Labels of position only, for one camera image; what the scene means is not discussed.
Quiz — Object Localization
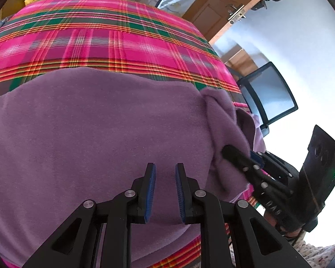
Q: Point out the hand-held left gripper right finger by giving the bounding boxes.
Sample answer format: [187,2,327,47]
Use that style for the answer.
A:
[175,163,310,268]

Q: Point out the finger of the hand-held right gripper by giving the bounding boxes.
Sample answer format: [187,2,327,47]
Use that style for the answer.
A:
[249,151,298,192]
[222,144,293,199]

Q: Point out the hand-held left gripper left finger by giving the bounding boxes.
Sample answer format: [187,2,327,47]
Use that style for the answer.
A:
[22,163,156,268]

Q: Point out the purple fleece pants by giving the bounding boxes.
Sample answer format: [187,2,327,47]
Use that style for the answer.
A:
[0,67,267,267]

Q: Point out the person's right forearm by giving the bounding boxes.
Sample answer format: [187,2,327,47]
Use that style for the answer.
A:
[292,239,335,268]

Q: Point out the person's right hand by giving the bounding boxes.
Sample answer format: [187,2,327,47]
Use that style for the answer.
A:
[264,210,305,240]

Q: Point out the black mesh office chair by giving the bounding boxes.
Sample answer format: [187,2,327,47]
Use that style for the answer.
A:
[225,61,299,138]

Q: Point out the wooden board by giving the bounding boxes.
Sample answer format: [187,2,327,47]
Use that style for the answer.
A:
[220,49,257,81]

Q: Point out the wooden door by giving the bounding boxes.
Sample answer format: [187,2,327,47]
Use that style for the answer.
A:
[181,0,292,45]

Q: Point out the dark patterned hanging bag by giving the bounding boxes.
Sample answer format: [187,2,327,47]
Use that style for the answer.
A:
[251,0,270,11]

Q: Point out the pink plaid blanket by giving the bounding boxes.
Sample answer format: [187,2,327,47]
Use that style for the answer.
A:
[0,0,257,268]

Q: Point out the metal door lock handle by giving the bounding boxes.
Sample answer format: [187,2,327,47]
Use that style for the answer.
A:
[225,3,247,25]

